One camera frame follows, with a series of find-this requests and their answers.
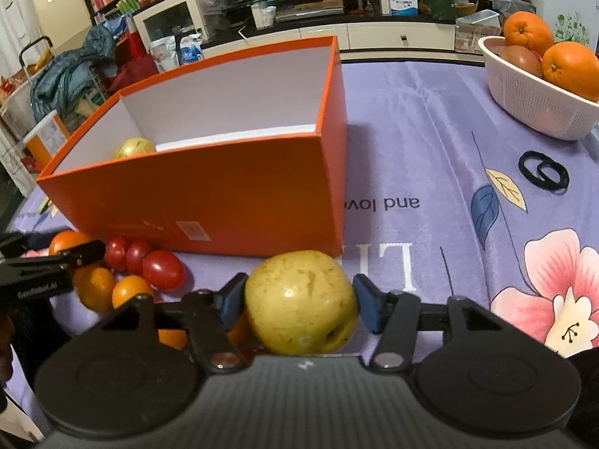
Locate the white glass-door cabinet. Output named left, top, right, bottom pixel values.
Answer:
left=133, top=0, right=210, bottom=57

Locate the white freezer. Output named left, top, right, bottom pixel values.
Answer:
left=529, top=0, right=599, bottom=54

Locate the yellow apple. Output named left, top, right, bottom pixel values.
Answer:
left=113, top=137, right=157, bottom=160
left=244, top=250, right=360, bottom=356

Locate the clear plastic container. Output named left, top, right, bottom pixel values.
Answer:
left=456, top=8, right=502, bottom=38

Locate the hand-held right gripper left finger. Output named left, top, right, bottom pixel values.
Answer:
left=100, top=272, right=251, bottom=376

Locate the white tv stand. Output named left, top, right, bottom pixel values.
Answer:
left=206, top=0, right=485, bottom=53

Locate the standing air conditioner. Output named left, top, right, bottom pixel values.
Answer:
left=28, top=0, right=92, bottom=52

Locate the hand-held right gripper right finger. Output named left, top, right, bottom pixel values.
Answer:
left=352, top=272, right=504, bottom=375

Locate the black hair tie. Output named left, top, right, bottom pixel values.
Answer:
left=536, top=159, right=570, bottom=191
left=518, top=151, right=557, bottom=183

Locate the mandarin orange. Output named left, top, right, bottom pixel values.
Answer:
left=156, top=329, right=188, bottom=351
left=72, top=264, right=116, bottom=313
left=111, top=275, right=155, bottom=309
left=49, top=230, right=94, bottom=257
left=227, top=311, right=251, bottom=347

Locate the red cherry tomato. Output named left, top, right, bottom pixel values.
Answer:
left=142, top=250, right=186, bottom=292
left=104, top=236, right=132, bottom=272
left=125, top=240, right=154, bottom=276

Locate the orange and white carton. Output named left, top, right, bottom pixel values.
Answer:
left=23, top=110, right=72, bottom=174

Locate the blue jacket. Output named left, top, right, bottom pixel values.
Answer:
left=30, top=21, right=127, bottom=117

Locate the white plastic basket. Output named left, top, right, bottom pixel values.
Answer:
left=477, top=35, right=599, bottom=142

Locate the red bag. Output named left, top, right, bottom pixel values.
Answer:
left=103, top=54, right=161, bottom=94

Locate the red apple in basket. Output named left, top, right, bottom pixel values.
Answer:
left=499, top=45, right=544, bottom=80

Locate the orange cardboard box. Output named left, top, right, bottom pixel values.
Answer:
left=36, top=35, right=349, bottom=259

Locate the white and blue sack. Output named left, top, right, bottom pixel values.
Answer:
left=177, top=35, right=205, bottom=64

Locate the black trolley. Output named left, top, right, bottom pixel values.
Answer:
left=19, top=36, right=58, bottom=104

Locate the dark green bag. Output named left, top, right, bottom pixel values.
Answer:
left=419, top=0, right=456, bottom=22

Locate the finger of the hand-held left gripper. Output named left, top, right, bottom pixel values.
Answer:
left=0, top=231, right=58, bottom=257
left=0, top=240, right=106, bottom=273

